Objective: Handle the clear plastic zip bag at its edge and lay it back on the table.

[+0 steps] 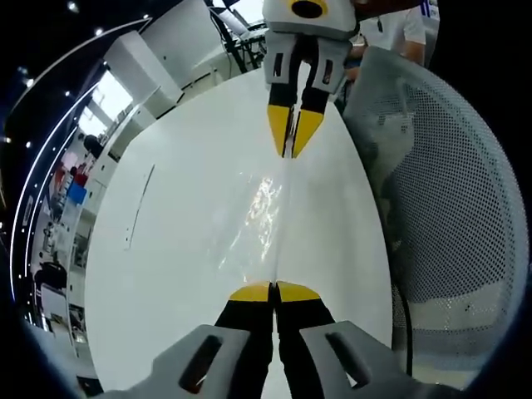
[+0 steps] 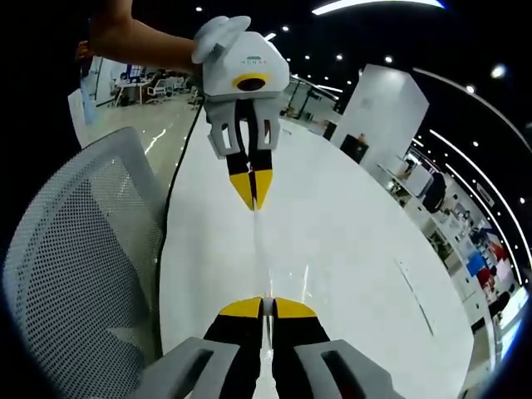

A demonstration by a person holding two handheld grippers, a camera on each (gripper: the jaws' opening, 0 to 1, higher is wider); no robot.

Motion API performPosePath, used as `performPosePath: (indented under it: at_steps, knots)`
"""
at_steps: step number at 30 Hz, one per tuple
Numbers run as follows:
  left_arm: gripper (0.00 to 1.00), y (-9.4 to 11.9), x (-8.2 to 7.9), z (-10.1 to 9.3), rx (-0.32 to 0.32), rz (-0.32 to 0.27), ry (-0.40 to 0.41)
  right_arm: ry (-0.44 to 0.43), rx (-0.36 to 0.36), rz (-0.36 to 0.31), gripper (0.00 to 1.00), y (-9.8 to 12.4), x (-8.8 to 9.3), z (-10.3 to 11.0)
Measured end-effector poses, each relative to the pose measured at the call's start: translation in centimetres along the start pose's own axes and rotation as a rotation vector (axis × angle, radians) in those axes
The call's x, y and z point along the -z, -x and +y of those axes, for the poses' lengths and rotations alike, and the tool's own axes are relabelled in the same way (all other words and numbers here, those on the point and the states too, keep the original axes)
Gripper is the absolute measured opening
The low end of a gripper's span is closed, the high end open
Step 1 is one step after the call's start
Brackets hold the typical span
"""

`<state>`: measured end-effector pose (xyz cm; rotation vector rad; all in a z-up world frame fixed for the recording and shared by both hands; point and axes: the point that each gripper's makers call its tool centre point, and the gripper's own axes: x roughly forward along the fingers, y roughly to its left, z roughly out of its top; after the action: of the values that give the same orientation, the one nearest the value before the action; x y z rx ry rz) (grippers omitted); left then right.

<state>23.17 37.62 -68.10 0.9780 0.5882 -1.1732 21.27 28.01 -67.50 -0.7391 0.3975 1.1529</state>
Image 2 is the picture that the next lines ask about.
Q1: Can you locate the blue box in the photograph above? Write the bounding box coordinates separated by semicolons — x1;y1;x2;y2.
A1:
466;251;488;278

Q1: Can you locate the white square pillar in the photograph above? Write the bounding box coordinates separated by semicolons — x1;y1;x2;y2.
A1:
330;63;431;176

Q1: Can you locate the white office chair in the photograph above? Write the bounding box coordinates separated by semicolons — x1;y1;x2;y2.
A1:
146;77;179;106

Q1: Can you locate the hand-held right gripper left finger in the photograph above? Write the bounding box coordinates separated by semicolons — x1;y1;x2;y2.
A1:
135;295;266;399

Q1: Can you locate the white workbench row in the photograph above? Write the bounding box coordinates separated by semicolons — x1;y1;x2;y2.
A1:
376;160;502;336

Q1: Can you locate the clear food packaging bag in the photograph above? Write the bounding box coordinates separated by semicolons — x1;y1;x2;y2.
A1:
250;207;313;399

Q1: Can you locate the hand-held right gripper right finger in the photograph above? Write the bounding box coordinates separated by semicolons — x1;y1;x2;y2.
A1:
271;297;406;399

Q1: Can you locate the grey mesh office chair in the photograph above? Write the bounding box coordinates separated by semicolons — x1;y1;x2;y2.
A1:
2;126;178;399

